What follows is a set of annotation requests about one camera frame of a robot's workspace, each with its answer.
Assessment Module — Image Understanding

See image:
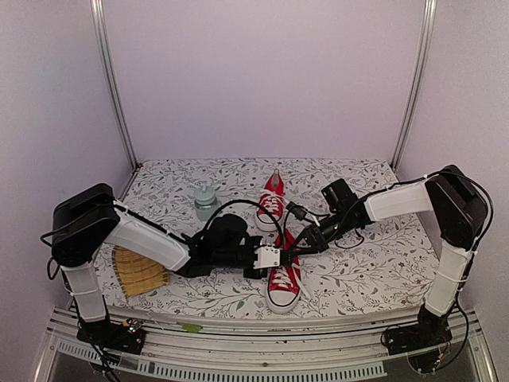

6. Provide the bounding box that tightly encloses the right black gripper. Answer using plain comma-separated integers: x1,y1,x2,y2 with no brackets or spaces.
287,209,352,256

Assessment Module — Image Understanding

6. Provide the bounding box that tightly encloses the red sneaker with laces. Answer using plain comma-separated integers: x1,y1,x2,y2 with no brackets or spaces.
254,169,286,232

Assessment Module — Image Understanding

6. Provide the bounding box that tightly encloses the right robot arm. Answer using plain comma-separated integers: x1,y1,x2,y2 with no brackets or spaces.
290,165,494,347

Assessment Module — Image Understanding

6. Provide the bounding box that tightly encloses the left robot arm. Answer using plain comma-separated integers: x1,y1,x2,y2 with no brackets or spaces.
41,183,280,345

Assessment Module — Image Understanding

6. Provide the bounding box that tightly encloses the green tape piece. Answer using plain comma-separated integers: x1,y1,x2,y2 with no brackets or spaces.
178,322,203,333

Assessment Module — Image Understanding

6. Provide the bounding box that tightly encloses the floral patterned table mat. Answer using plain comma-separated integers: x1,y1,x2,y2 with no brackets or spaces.
95,158,438,320

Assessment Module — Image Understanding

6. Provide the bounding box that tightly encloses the woven bamboo basket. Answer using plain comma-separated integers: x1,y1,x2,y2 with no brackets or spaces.
112,246,169,298

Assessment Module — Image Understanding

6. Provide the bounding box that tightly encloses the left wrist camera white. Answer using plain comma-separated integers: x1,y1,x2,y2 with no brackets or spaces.
253,246,293,269

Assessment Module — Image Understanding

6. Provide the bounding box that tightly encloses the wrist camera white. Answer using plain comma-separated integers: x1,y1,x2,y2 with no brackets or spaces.
253,246,293,269
286,201,319,226

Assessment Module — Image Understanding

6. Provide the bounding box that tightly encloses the right black camera cable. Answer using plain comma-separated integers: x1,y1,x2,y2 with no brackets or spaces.
278,210,367,248

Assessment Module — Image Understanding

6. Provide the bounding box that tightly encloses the black camera cable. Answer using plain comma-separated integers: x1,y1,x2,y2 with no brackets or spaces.
278,210,367,248
202,198,282,240

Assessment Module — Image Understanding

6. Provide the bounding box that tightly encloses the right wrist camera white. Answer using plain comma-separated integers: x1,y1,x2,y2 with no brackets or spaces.
286,201,319,226

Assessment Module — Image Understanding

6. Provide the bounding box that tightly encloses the left black camera cable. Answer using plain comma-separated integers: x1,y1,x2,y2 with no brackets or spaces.
202,198,282,240

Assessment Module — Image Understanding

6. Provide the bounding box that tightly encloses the front aluminium rail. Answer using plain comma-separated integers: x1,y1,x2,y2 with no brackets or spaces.
33,306,498,382

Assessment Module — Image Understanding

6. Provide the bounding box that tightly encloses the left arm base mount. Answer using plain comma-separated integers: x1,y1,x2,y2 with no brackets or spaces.
76,319,146,355

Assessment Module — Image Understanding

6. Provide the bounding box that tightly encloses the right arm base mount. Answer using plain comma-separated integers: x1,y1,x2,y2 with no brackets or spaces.
380,316,453,355

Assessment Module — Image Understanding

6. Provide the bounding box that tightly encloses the right aluminium frame post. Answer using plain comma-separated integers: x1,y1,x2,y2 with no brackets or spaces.
390,0,437,173

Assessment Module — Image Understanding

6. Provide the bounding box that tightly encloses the aluminium frame post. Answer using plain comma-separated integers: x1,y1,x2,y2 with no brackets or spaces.
89,0,139,170
390,0,437,173

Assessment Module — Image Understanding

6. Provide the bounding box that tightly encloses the left aluminium frame post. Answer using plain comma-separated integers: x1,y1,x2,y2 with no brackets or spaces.
89,0,139,170

